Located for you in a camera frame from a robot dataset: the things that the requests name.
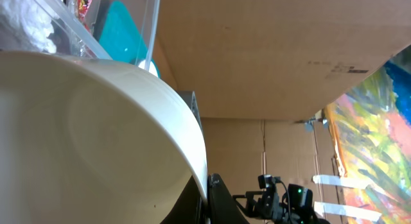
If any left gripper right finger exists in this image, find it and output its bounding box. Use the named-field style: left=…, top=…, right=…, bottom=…
left=207, top=173, right=249, bottom=224

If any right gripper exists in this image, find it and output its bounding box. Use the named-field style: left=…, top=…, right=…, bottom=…
left=232, top=175, right=283, bottom=223

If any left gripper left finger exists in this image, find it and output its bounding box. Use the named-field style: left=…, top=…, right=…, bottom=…
left=161, top=177, right=202, bottom=224

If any grey dishwasher rack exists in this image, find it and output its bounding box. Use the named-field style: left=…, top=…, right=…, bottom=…
left=177, top=90, right=203, bottom=130

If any white bowl with food scraps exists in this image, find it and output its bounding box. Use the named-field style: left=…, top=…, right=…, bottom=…
left=1, top=51, right=207, bottom=223

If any red snack wrapper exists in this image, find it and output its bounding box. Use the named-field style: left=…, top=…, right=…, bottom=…
left=76, top=0, right=92, bottom=22

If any white napkin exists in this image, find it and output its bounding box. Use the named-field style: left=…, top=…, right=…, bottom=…
left=1, top=0, right=58, bottom=54

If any large white plate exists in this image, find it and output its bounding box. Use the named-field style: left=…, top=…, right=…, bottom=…
left=137, top=60, right=160, bottom=78

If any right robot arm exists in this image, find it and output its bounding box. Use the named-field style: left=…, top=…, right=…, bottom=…
left=232, top=175, right=329, bottom=224

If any colourful painted poster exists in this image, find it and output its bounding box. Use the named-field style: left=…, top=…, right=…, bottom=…
left=326, top=47, right=410, bottom=223

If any teal serving tray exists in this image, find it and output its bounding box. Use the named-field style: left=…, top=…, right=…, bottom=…
left=94, top=0, right=148, bottom=69

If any clear plastic bin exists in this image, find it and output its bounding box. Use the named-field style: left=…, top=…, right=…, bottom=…
left=1, top=0, right=160, bottom=65

